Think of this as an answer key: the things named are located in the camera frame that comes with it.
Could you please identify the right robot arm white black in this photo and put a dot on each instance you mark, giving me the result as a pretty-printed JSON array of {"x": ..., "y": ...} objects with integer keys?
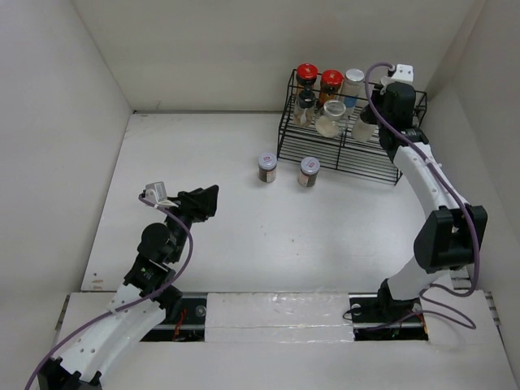
[{"x": 452, "y": 234}]

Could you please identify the white lid brown sauce jar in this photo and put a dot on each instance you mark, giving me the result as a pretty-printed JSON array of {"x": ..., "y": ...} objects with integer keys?
[{"x": 309, "y": 169}]

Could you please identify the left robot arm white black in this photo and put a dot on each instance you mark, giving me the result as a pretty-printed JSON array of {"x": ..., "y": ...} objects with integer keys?
[{"x": 146, "y": 297}]

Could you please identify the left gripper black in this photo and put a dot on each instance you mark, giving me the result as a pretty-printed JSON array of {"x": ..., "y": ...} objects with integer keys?
[{"x": 199, "y": 203}]

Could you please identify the silver lid bead bottle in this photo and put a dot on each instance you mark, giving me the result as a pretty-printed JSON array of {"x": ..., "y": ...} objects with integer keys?
[
  {"x": 381, "y": 86},
  {"x": 353, "y": 80}
]

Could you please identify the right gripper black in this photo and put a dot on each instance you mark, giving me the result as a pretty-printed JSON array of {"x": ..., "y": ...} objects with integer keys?
[{"x": 376, "y": 97}]

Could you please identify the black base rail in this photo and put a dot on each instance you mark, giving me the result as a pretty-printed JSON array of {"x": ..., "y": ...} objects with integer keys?
[{"x": 280, "y": 317}]

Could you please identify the black cap beige spice bottle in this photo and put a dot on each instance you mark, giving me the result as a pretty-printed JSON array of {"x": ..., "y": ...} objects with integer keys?
[{"x": 304, "y": 108}]

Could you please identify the white lid dark sauce jar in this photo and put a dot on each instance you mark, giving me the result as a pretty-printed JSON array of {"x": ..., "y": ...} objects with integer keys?
[{"x": 267, "y": 164}]

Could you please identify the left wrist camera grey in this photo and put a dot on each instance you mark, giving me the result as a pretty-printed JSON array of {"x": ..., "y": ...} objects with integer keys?
[{"x": 156, "y": 192}]

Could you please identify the black wire rack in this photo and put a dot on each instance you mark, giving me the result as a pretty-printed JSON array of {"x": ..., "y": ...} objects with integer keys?
[{"x": 365, "y": 159}]

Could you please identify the black cap white powder bottle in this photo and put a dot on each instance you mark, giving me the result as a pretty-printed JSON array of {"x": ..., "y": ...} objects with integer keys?
[{"x": 361, "y": 131}]

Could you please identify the clear glass jar silver rim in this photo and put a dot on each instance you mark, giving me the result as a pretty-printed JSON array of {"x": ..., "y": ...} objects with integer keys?
[{"x": 330, "y": 120}]

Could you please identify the red lid sauce jar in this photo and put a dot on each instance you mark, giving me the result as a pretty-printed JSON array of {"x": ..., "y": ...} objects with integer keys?
[
  {"x": 330, "y": 85},
  {"x": 306, "y": 74}
]

